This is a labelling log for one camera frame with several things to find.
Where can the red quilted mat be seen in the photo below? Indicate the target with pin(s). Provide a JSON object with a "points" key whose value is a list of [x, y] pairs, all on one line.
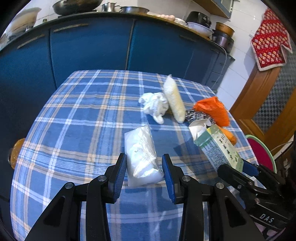
{"points": [[270, 41]]}

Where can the steel basin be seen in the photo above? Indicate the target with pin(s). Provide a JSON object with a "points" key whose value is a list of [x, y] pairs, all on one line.
{"points": [[134, 10]]}

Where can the blue kitchen cabinet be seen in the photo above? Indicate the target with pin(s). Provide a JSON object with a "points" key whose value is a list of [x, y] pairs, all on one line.
{"points": [[92, 46]]}

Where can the brown pot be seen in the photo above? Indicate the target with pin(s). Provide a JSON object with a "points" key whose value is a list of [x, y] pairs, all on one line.
{"points": [[224, 27]]}

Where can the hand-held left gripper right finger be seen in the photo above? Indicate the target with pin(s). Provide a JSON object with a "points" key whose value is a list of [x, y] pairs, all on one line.
{"points": [[170, 183]]}

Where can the white cloth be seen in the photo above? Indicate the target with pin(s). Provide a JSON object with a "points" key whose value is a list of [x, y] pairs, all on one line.
{"points": [[153, 104]]}

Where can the small steel pot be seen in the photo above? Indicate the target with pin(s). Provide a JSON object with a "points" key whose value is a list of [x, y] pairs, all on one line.
{"points": [[111, 7]]}

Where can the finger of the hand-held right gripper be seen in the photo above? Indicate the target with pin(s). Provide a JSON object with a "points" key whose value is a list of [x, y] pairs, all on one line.
{"points": [[231, 176], [249, 168]]}

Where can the green medicine box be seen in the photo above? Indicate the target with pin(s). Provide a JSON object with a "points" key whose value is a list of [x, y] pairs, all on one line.
{"points": [[217, 148]]}

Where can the pile of eggs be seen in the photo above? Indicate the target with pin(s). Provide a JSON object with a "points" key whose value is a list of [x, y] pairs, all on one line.
{"points": [[166, 17]]}

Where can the steel wool scrubber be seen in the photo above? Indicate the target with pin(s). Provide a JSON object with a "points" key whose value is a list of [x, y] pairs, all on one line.
{"points": [[194, 115]]}

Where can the wooden door with glass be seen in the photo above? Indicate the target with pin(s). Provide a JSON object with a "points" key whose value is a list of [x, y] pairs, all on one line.
{"points": [[252, 104]]}

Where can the black rice cooker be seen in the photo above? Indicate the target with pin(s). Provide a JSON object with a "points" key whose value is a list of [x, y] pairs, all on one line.
{"points": [[198, 18]]}

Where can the orange plastic bag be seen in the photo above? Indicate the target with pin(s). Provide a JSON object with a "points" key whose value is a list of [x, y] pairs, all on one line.
{"points": [[212, 111]]}

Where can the dark metal wok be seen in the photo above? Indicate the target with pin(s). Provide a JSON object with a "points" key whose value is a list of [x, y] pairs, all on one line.
{"points": [[76, 5]]}

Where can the blue plaid tablecloth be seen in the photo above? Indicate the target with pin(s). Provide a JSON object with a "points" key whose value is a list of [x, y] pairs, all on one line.
{"points": [[81, 115]]}

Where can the clear plastic bag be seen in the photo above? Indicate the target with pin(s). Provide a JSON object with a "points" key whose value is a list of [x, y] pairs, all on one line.
{"points": [[141, 153]]}

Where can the long cream grain packet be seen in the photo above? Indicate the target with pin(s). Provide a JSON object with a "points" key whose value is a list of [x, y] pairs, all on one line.
{"points": [[173, 99]]}

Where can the clear plastic container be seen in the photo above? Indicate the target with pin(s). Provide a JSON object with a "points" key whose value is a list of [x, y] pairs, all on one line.
{"points": [[180, 20]]}

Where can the white enamel basin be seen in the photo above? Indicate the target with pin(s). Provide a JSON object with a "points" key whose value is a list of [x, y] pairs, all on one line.
{"points": [[200, 29]]}

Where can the orange round stool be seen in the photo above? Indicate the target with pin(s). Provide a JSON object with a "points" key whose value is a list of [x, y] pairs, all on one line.
{"points": [[16, 153]]}

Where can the wooden wall cabinet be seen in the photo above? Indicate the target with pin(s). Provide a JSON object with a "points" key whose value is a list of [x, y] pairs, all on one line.
{"points": [[217, 7]]}

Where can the white clay pot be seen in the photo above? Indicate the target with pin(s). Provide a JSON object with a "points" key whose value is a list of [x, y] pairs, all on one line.
{"points": [[23, 20]]}

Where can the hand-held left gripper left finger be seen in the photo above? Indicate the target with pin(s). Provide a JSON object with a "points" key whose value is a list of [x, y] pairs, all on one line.
{"points": [[119, 180]]}

